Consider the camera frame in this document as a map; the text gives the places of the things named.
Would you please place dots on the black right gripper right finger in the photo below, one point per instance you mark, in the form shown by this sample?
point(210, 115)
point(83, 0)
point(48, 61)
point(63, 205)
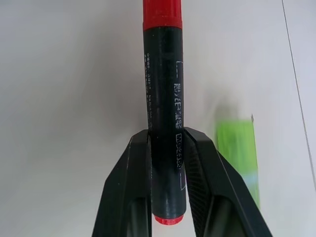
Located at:
point(222, 187)

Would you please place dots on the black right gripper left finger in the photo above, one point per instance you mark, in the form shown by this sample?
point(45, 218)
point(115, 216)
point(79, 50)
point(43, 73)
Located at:
point(123, 187)

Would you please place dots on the black marker with red cap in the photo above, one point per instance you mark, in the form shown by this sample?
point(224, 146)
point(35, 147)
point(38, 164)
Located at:
point(164, 98)

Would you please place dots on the green and white glue stick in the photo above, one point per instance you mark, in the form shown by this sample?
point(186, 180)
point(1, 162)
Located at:
point(239, 150)

